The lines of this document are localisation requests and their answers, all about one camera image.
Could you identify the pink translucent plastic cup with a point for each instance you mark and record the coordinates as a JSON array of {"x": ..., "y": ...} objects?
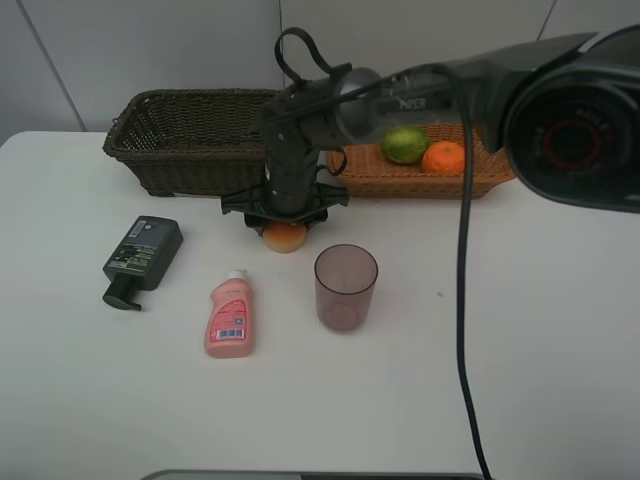
[{"x": 345, "y": 279}]

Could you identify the dark brown wicker basket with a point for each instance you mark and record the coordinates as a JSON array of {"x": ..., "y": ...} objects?
[{"x": 193, "y": 142}]

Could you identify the orange mandarin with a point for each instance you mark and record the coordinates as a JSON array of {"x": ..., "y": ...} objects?
[{"x": 444, "y": 158}]

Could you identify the green lime fruit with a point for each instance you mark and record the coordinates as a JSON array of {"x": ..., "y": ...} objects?
[{"x": 405, "y": 145}]

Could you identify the red yellow peach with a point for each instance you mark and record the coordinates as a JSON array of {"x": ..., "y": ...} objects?
[{"x": 284, "y": 238}]

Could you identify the pink lotion bottle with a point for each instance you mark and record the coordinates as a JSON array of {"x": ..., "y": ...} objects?
[{"x": 230, "y": 332}]

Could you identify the dark green pump bottle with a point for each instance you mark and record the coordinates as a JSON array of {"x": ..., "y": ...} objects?
[{"x": 140, "y": 260}]

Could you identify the light orange wicker basket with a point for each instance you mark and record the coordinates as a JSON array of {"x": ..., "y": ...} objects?
[{"x": 369, "y": 175}]

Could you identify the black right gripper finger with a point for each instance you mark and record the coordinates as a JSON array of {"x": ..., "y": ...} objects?
[
  {"x": 314, "y": 219},
  {"x": 256, "y": 223}
]

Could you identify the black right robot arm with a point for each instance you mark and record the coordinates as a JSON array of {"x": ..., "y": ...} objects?
[{"x": 565, "y": 110}]

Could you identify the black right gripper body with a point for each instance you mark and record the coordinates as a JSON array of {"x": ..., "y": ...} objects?
[{"x": 289, "y": 191}]

